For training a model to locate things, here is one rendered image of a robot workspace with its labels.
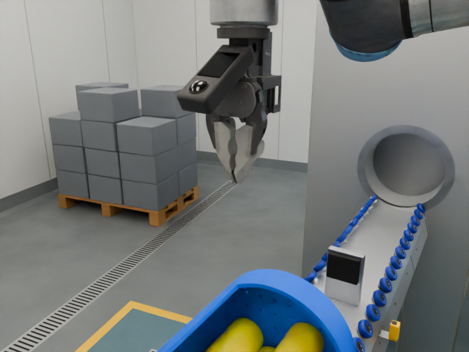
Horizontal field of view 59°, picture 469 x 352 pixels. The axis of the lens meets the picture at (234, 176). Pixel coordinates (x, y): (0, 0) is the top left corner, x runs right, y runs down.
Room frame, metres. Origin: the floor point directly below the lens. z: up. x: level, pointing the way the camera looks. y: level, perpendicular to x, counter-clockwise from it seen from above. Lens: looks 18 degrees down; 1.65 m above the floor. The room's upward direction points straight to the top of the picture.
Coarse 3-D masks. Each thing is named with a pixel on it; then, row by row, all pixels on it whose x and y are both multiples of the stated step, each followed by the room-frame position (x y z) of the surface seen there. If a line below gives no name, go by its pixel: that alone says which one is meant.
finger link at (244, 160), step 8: (240, 128) 0.55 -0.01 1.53; (248, 128) 0.55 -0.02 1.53; (240, 136) 0.55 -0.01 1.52; (248, 136) 0.55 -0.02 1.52; (240, 144) 0.55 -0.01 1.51; (248, 144) 0.55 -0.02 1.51; (264, 144) 0.60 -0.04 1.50; (240, 152) 0.55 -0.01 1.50; (248, 152) 0.55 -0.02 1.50; (240, 160) 0.55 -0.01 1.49; (248, 160) 0.55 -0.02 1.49; (240, 168) 0.55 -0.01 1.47; (248, 168) 0.55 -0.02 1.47; (240, 176) 0.56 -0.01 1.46
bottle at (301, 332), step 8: (296, 328) 0.63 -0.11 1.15; (304, 328) 0.62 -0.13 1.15; (312, 328) 0.63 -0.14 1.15; (288, 336) 0.61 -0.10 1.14; (296, 336) 0.60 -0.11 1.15; (304, 336) 0.61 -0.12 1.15; (312, 336) 0.61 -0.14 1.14; (320, 336) 0.62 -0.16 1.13; (280, 344) 0.59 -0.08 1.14; (288, 344) 0.58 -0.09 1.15; (296, 344) 0.58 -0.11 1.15; (304, 344) 0.59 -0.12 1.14; (312, 344) 0.59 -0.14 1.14; (320, 344) 0.61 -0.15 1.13
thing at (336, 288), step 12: (336, 252) 1.03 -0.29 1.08; (348, 252) 1.02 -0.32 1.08; (336, 264) 1.01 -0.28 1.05; (348, 264) 1.00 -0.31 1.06; (360, 264) 1.00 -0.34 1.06; (336, 276) 1.01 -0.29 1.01; (348, 276) 1.00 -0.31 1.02; (360, 276) 1.00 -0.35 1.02; (336, 288) 1.03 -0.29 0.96; (348, 288) 1.01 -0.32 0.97; (360, 288) 1.00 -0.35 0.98; (348, 300) 1.01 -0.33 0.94
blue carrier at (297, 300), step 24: (240, 288) 0.72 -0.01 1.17; (264, 288) 0.63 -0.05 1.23; (288, 288) 0.62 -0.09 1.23; (312, 288) 0.64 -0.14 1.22; (216, 312) 0.71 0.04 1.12; (240, 312) 0.72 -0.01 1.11; (264, 312) 0.69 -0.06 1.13; (288, 312) 0.66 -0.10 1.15; (312, 312) 0.59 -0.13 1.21; (336, 312) 0.61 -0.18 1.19; (192, 336) 0.64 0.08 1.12; (216, 336) 0.71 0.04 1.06; (264, 336) 0.69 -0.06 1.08; (336, 336) 0.57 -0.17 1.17
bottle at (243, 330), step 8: (240, 320) 0.66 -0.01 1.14; (248, 320) 0.65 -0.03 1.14; (232, 328) 0.63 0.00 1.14; (240, 328) 0.63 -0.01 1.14; (248, 328) 0.63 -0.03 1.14; (256, 328) 0.64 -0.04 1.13; (224, 336) 0.61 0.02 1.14; (232, 336) 0.61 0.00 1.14; (240, 336) 0.61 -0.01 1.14; (248, 336) 0.62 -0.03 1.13; (256, 336) 0.63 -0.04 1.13; (216, 344) 0.59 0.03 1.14; (224, 344) 0.59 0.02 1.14; (232, 344) 0.59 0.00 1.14; (240, 344) 0.60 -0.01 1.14; (248, 344) 0.61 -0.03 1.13; (256, 344) 0.62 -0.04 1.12
